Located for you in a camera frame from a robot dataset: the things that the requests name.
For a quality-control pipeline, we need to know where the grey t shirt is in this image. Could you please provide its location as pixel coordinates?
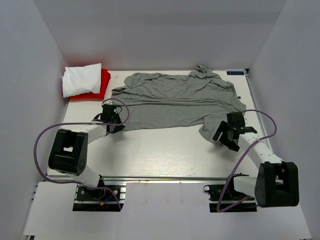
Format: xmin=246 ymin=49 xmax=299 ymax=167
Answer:
xmin=111 ymin=64 xmax=246 ymax=143

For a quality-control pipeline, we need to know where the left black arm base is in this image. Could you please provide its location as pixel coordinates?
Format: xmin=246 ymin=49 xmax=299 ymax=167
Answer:
xmin=72 ymin=185 xmax=125 ymax=212

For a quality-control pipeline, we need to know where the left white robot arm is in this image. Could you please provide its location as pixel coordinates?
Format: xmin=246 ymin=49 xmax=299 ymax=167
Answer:
xmin=48 ymin=104 xmax=125 ymax=200

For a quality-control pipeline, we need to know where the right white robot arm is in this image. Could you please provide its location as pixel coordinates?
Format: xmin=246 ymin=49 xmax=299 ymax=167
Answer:
xmin=212 ymin=112 xmax=300 ymax=213

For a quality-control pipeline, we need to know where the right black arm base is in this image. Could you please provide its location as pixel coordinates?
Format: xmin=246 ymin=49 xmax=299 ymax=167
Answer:
xmin=203 ymin=184 xmax=258 ymax=213

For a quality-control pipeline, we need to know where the red folded t shirt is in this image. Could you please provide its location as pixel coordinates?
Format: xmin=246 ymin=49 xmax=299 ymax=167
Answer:
xmin=69 ymin=68 xmax=111 ymax=101

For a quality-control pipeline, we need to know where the white folded t shirt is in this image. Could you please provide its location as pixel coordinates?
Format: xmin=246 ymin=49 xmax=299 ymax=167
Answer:
xmin=62 ymin=63 xmax=102 ymax=98

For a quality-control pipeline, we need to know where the blue table label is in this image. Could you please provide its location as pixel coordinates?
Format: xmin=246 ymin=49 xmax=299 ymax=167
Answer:
xmin=226 ymin=71 xmax=245 ymax=76

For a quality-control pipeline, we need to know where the aluminium table rail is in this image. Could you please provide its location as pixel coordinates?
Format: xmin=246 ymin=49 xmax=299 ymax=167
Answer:
xmin=44 ymin=175 xmax=283 ymax=182

